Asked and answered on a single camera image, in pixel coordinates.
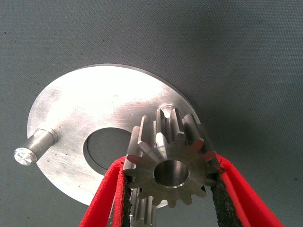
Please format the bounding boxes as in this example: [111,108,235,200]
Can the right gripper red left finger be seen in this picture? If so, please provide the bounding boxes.
[79,156,132,227]

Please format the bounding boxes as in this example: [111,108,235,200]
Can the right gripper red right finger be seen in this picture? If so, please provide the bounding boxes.
[209,153,285,227]

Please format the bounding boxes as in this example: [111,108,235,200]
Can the round metal carrier plate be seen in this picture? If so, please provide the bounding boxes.
[13,63,206,209]

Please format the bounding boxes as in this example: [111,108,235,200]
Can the dark grey table cloth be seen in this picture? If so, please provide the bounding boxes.
[0,0,303,227]

